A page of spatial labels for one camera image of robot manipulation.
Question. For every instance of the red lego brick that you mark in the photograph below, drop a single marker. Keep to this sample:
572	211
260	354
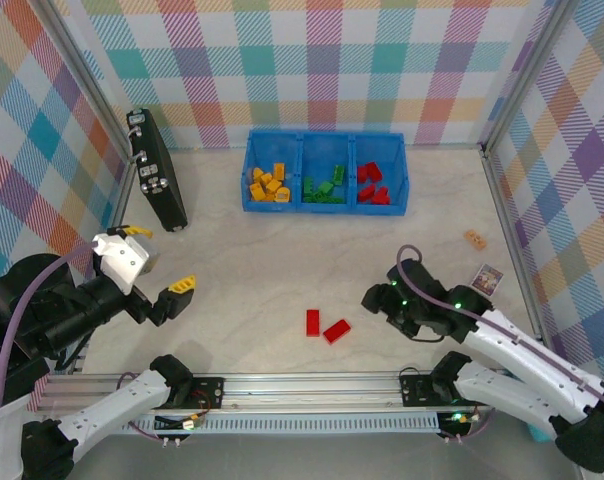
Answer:
369	172
382	196
337	331
367	193
313	322

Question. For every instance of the yellow cylinder block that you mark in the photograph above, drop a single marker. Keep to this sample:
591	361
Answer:
282	195

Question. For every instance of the long yellow lego brick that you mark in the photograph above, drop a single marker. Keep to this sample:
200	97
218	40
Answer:
279	171

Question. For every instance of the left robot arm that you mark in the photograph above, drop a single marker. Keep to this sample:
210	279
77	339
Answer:
112	405

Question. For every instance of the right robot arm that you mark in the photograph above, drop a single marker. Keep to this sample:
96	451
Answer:
522	370

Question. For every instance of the black case with latches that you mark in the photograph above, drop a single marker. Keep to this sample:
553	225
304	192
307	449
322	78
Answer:
154	170

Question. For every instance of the small colourful card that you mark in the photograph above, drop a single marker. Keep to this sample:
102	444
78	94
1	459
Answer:
486	280

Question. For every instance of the tan lego brick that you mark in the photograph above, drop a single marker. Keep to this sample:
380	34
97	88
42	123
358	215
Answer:
475	239

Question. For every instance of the blue three-compartment bin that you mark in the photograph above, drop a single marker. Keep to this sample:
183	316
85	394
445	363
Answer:
327	145

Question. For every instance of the teal cylinder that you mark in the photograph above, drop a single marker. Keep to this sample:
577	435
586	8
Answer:
539	434

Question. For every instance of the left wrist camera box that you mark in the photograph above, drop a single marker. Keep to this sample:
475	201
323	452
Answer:
124	262

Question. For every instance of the right black mount plate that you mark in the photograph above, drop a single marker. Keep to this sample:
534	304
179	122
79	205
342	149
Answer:
417	392

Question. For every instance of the black mount plate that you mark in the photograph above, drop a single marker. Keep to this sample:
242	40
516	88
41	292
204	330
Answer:
417	392
207	392

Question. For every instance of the left black mount plate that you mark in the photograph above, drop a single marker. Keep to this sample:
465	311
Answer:
207	392

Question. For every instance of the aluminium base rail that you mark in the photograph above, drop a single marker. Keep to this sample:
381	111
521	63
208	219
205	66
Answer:
307	392

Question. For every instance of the right aluminium side rail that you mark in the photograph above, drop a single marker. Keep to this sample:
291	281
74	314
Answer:
503	200

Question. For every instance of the left aluminium frame post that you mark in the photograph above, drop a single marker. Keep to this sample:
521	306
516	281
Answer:
86	75

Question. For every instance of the aluminium frame post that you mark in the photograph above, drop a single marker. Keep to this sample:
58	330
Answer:
86	75
526	75

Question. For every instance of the right aluminium frame post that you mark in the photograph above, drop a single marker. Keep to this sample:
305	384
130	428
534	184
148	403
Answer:
526	75

